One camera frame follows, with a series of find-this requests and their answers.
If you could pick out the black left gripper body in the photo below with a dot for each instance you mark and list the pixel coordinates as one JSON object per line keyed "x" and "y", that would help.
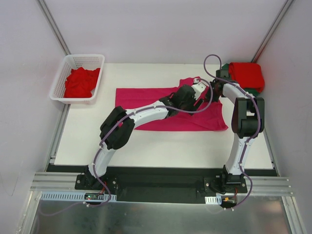
{"x": 195, "y": 104}

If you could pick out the aluminium frame rail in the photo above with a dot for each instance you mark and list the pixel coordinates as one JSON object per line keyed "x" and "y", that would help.
{"x": 54, "y": 181}

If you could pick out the pink t shirt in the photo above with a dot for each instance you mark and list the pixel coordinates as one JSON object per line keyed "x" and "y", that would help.
{"x": 209, "y": 120}

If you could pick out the crumpled red t shirt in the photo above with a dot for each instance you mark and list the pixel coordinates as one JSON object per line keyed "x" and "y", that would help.
{"x": 80, "y": 83}

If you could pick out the folded red t shirt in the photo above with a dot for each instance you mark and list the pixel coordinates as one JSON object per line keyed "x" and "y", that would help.
{"x": 246, "y": 74}

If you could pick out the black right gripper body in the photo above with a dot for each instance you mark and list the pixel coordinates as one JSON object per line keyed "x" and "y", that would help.
{"x": 210, "y": 92}

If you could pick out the left white slotted cable duct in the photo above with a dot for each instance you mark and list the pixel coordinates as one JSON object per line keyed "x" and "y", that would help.
{"x": 77, "y": 196}

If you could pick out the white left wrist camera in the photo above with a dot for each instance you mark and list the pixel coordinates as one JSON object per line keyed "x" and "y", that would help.
{"x": 198, "y": 87}

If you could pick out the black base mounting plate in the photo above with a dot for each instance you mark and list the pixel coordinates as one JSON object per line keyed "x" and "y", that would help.
{"x": 162, "y": 185}

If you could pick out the white plastic laundry basket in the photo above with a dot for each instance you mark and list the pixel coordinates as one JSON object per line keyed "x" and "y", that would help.
{"x": 73, "y": 62}

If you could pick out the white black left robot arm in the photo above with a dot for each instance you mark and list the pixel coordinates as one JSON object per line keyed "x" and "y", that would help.
{"x": 118, "y": 126}

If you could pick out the folded green t shirt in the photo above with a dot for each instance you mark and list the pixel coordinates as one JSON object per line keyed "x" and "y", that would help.
{"x": 253, "y": 91}

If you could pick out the white slotted cable duct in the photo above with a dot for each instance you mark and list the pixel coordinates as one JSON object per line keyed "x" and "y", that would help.
{"x": 213, "y": 200}
{"x": 77, "y": 196}

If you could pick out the right white slotted cable duct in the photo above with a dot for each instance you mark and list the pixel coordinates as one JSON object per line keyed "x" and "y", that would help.
{"x": 213, "y": 200}

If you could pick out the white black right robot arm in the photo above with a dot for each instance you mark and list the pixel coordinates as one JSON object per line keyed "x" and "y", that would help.
{"x": 247, "y": 122}

